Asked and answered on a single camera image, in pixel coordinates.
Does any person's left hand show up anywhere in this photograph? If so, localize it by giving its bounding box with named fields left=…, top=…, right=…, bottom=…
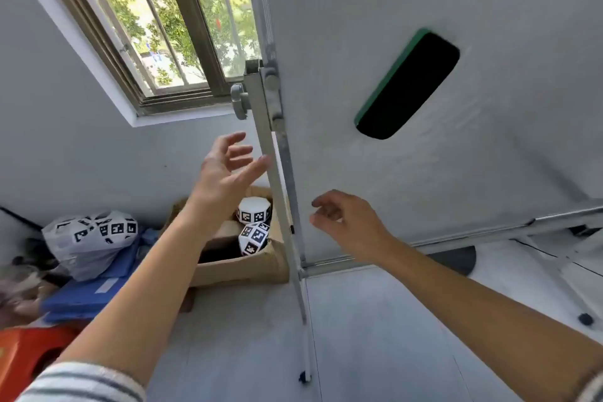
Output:
left=186, top=132, right=272, bottom=233

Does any person's right hand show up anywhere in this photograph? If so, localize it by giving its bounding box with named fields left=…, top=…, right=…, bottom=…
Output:
left=309, top=189, right=397, bottom=267

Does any person's left forearm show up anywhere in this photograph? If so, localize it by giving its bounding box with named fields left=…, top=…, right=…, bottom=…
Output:
left=57, top=201, right=236, bottom=388

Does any person's right forearm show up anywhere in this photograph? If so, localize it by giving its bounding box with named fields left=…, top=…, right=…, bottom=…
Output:
left=376, top=237, right=603, bottom=402

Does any grey metal whiteboard stand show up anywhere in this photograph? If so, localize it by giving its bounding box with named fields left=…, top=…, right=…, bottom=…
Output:
left=242, top=59, right=603, bottom=384

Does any white faceted marker ball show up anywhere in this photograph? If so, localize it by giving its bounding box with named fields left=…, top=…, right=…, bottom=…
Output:
left=236, top=197, right=273, bottom=225
left=238, top=222, right=270, bottom=257

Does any grey stand adjustment knob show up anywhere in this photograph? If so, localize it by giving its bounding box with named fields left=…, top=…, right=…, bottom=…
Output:
left=230, top=83, right=252, bottom=121

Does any brown cardboard box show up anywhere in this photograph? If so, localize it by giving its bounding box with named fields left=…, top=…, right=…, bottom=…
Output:
left=160, top=186, right=291, bottom=288

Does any dark grey rounded object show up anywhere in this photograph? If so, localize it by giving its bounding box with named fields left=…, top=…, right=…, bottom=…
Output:
left=424, top=246, right=477, bottom=277

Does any brown framed barred window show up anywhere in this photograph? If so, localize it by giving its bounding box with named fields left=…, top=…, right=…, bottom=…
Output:
left=28, top=0, right=263, bottom=117

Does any black green whiteboard eraser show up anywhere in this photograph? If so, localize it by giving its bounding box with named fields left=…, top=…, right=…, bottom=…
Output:
left=354, top=29, right=461, bottom=140

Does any white bag of marker balls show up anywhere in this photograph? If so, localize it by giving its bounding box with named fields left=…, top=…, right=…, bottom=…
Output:
left=41, top=210, right=139, bottom=283

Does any large white whiteboard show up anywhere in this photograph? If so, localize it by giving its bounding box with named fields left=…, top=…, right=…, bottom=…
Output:
left=241, top=0, right=603, bottom=270

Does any blue flat folder box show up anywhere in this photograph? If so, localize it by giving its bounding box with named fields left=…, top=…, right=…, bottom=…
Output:
left=41, top=227, right=162, bottom=323

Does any blurred pile of clutter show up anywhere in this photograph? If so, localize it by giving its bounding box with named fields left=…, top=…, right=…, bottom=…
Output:
left=0, top=237, right=64, bottom=329

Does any grey striped left sleeve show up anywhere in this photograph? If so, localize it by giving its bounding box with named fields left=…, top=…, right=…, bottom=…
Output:
left=16, top=361, right=147, bottom=402

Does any grey striped sleeve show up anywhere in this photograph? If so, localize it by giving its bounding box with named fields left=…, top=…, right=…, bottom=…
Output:
left=16, top=361, right=147, bottom=402
left=577, top=371, right=603, bottom=402

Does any orange plastic stool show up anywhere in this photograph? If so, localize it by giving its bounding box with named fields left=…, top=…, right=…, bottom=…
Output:
left=0, top=325, right=84, bottom=402

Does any grey striped right sleeve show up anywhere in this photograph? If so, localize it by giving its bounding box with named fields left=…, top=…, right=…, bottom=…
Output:
left=577, top=371, right=603, bottom=402

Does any thin black cable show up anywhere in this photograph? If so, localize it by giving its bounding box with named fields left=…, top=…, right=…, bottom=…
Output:
left=517, top=236, right=603, bottom=278

